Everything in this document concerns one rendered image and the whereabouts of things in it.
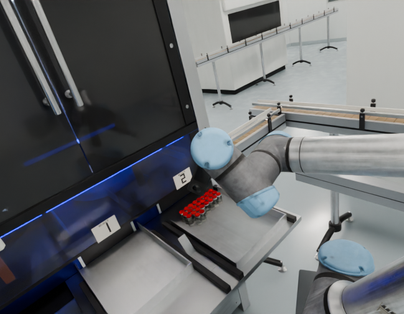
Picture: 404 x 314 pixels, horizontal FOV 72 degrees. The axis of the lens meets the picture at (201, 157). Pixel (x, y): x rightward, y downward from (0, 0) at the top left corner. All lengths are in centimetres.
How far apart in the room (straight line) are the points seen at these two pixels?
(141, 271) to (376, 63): 184
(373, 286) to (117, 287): 72
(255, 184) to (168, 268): 55
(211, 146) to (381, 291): 36
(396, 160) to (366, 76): 169
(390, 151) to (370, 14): 165
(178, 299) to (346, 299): 46
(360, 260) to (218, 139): 44
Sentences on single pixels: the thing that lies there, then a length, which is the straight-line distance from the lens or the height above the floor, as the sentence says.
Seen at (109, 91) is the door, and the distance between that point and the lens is 92.
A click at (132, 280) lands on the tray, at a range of 100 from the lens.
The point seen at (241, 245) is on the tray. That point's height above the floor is 88.
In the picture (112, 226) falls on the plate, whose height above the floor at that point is 101.
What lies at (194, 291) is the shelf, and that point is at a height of 88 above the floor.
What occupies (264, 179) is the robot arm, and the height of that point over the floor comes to 128.
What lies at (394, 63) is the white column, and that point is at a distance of 215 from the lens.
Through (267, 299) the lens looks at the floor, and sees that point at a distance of 192.
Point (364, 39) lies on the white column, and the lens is 217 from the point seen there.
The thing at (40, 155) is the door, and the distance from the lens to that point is 88.
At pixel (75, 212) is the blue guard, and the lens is 95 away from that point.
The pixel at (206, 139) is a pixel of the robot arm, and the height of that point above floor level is 138.
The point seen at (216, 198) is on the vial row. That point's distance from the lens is 112.
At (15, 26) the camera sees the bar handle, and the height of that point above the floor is 164.
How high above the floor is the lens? 157
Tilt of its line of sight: 27 degrees down
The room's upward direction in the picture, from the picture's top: 14 degrees counter-clockwise
